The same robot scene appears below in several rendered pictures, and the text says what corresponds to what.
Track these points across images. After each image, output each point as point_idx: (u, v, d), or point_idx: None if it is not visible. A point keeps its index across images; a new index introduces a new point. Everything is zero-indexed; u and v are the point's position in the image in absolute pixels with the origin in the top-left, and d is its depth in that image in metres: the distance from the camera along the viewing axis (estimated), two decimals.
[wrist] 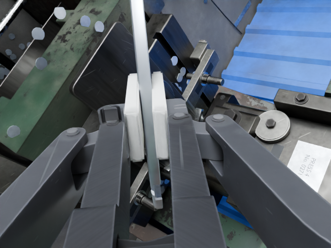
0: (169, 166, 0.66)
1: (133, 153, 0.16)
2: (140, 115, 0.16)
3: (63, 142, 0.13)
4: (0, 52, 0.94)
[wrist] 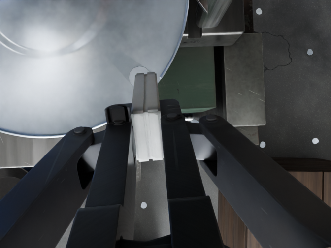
0: None
1: (140, 153, 0.16)
2: (147, 114, 0.16)
3: (70, 141, 0.13)
4: None
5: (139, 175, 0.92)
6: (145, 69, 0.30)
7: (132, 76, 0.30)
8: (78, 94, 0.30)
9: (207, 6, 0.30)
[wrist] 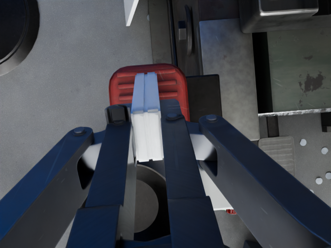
0: None
1: (140, 153, 0.16)
2: (147, 115, 0.16)
3: (70, 141, 0.13)
4: None
5: (293, 172, 0.84)
6: None
7: None
8: None
9: None
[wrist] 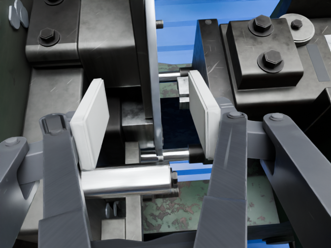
0: None
1: (82, 163, 0.15)
2: (91, 123, 0.16)
3: (4, 152, 0.13)
4: None
5: None
6: None
7: None
8: None
9: (162, 158, 0.29)
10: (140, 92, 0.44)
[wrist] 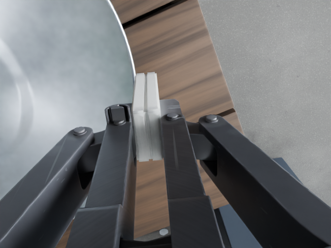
0: None
1: (140, 153, 0.16)
2: (147, 114, 0.16)
3: (70, 141, 0.13)
4: None
5: None
6: None
7: None
8: None
9: None
10: None
